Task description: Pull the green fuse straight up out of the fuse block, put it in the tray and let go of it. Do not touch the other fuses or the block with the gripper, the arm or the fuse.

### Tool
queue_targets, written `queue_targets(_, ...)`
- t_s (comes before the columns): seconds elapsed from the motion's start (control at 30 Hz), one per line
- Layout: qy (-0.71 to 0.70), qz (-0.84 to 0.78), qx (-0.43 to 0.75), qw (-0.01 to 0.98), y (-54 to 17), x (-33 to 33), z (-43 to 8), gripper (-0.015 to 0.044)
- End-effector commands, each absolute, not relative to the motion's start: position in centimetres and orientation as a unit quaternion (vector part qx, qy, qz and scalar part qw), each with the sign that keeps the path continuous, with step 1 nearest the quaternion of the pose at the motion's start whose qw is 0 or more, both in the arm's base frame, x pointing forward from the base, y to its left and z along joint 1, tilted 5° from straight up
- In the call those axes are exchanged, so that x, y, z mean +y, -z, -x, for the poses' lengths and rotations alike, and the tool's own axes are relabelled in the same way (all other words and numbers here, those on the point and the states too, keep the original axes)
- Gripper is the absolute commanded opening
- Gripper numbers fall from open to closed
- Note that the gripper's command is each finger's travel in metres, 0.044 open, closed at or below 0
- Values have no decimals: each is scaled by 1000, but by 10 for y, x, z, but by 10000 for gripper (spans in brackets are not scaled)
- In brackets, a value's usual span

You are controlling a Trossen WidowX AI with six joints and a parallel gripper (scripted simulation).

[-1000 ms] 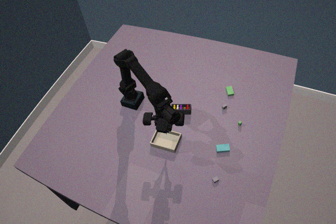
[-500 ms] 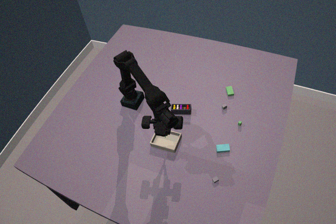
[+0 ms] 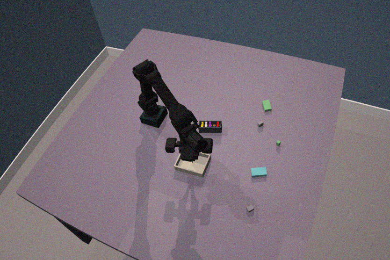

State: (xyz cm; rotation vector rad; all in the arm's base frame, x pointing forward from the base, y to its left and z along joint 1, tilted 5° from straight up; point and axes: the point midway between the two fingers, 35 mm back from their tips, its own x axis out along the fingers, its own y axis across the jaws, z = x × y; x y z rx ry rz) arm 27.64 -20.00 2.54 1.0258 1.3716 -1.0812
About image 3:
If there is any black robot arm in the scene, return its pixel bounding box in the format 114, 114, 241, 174
132, 59, 208, 162

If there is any beige shallow tray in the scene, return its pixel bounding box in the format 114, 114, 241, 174
174, 152, 211, 178

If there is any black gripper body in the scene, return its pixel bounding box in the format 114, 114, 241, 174
165, 138, 213, 154

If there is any light teal flat rectangular block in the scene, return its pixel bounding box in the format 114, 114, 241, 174
251, 167, 267, 178

